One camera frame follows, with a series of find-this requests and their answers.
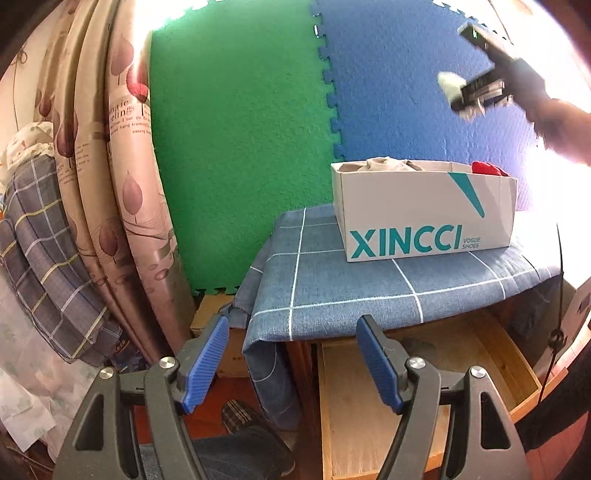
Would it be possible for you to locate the cardboard box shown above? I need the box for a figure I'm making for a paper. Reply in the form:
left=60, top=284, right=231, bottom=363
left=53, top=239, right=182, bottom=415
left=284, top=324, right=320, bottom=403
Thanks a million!
left=190, top=293, right=249, bottom=378

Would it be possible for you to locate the wooden drawer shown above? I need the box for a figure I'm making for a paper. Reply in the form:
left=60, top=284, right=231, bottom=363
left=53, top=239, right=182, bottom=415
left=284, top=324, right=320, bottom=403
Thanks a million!
left=315, top=308, right=569, bottom=480

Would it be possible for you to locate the red underwear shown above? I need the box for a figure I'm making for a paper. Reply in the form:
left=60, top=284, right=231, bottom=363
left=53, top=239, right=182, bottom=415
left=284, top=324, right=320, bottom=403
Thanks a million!
left=472, top=161, right=509, bottom=177

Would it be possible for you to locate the plaid blue grey blanket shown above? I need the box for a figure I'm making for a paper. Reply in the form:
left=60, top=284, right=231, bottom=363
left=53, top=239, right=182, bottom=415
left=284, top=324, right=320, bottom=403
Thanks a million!
left=1, top=155, right=122, bottom=366

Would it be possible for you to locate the person's right hand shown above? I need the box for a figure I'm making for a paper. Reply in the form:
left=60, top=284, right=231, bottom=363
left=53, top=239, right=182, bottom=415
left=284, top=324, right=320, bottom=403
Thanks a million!
left=526, top=99, right=591, bottom=166

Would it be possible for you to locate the blue foam mat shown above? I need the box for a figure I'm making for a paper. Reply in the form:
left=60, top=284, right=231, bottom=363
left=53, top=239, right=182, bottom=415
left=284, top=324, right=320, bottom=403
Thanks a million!
left=311, top=1, right=537, bottom=211

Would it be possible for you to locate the beige garment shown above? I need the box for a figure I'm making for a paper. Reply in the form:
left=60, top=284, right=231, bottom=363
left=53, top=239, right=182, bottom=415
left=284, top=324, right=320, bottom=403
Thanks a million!
left=335, top=157, right=454, bottom=173

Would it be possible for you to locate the white small garment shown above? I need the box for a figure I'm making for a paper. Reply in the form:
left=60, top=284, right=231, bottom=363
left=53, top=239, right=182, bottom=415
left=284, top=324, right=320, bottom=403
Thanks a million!
left=438, top=71, right=485, bottom=122

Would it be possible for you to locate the green foam mat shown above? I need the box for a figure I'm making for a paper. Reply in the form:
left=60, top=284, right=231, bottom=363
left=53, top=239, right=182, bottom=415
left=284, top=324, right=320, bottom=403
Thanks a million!
left=150, top=1, right=338, bottom=292

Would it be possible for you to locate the plaid slipper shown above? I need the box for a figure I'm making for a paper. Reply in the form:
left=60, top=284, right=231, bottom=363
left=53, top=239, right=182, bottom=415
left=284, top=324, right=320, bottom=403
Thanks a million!
left=221, top=399, right=266, bottom=434

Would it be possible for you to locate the blue checked cloth cover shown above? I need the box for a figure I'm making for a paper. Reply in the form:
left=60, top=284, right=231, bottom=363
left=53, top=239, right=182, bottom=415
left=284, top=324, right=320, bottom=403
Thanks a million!
left=223, top=204, right=561, bottom=430

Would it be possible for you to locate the black cable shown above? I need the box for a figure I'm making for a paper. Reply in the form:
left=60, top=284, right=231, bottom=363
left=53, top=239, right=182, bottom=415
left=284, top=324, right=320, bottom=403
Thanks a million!
left=537, top=223, right=568, bottom=405

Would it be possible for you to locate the beige leaf-print curtain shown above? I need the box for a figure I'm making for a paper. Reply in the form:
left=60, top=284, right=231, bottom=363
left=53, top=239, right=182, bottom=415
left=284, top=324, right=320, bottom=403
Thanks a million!
left=35, top=1, right=195, bottom=363

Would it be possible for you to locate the white XINCCI shoe box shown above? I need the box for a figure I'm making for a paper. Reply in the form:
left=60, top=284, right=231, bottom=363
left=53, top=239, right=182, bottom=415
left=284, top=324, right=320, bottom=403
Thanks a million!
left=331, top=162, right=517, bottom=262

